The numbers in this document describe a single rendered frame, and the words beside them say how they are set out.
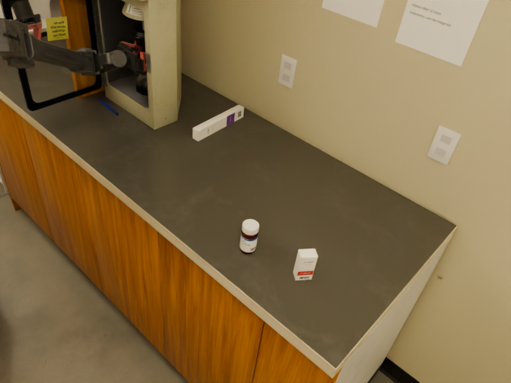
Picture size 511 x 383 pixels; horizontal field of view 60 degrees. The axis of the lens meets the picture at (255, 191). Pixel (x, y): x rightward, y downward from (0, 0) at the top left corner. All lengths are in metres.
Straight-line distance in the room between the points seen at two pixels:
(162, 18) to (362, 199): 0.89
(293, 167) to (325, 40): 0.45
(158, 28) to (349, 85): 0.66
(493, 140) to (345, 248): 0.52
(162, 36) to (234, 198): 0.60
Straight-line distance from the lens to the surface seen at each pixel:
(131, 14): 1.66
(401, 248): 1.41
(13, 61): 1.31
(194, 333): 1.64
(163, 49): 1.62
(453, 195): 1.57
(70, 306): 2.37
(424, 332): 1.98
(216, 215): 1.36
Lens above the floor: 1.87
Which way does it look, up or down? 40 degrees down
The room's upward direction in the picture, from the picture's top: 8 degrees clockwise
